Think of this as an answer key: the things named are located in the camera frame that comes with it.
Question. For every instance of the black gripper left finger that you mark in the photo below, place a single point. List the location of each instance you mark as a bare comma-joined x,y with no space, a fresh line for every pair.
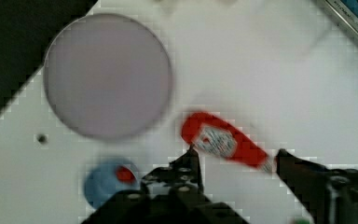
183,171

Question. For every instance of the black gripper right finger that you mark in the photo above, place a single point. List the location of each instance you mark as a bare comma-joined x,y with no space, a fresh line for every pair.
329,195

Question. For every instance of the red plush ketchup bottle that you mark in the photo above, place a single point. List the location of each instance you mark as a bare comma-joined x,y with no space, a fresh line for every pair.
213,135

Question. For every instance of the red strawberry toy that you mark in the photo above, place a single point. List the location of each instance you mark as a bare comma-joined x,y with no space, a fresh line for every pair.
125,175

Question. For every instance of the blue bowl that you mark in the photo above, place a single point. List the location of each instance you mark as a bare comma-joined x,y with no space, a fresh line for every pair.
101,183

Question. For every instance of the light purple round plate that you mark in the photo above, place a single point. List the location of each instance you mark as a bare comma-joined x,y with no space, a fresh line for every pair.
108,77

